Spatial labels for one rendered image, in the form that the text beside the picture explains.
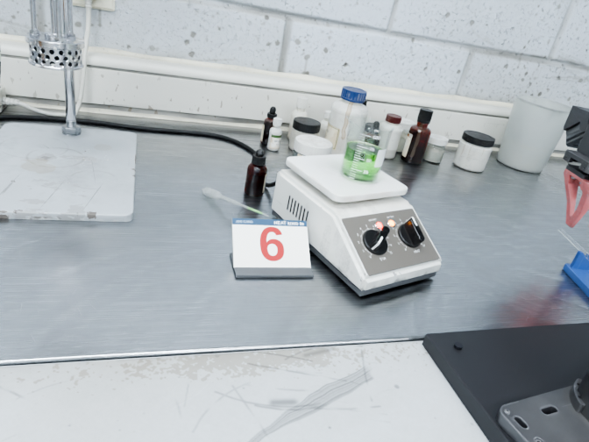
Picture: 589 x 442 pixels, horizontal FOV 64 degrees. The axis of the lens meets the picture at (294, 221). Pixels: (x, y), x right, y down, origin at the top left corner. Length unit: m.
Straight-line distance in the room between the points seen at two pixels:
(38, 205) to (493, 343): 0.52
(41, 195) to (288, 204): 0.30
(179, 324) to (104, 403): 0.10
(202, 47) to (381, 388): 0.76
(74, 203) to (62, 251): 0.09
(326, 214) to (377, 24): 0.63
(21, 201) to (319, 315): 0.37
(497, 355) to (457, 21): 0.84
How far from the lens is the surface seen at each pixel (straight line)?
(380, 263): 0.53
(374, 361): 0.45
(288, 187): 0.60
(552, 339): 0.56
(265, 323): 0.46
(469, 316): 0.57
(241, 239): 0.53
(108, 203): 0.62
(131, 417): 0.38
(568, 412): 0.46
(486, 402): 0.44
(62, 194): 0.64
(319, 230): 0.55
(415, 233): 0.56
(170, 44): 0.99
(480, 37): 1.22
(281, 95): 1.00
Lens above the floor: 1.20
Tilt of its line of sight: 27 degrees down
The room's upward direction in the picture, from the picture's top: 12 degrees clockwise
